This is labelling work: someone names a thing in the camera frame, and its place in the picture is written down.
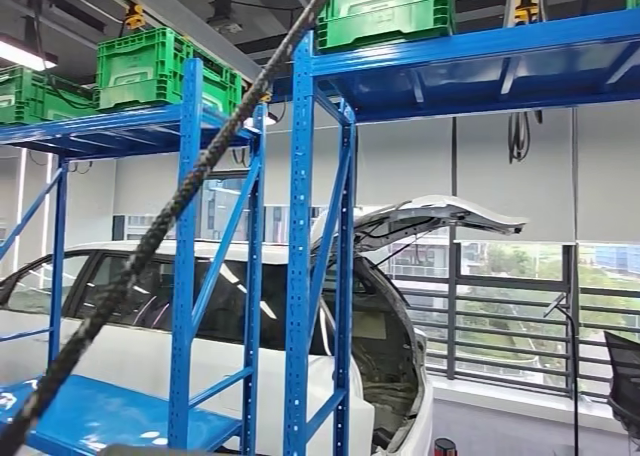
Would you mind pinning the black floor stand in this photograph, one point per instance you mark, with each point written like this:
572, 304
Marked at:
576, 387

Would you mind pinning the red top barrier stanchion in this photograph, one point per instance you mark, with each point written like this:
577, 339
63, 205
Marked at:
445, 448

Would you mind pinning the grey roller blind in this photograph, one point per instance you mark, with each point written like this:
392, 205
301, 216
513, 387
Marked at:
400, 161
610, 175
480, 175

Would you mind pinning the grey window railing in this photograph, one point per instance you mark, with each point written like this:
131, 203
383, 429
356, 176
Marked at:
453, 307

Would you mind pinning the yellow hoist trolley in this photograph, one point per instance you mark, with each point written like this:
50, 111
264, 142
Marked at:
133, 17
266, 98
526, 6

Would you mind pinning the white car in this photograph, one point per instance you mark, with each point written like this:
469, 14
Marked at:
125, 367

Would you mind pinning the black mesh office chair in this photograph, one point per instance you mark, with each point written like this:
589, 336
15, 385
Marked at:
625, 373

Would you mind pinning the long white ceiling lamp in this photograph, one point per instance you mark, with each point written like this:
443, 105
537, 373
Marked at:
260, 120
25, 54

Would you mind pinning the blue steel storage rack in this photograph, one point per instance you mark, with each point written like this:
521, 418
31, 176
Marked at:
184, 307
300, 241

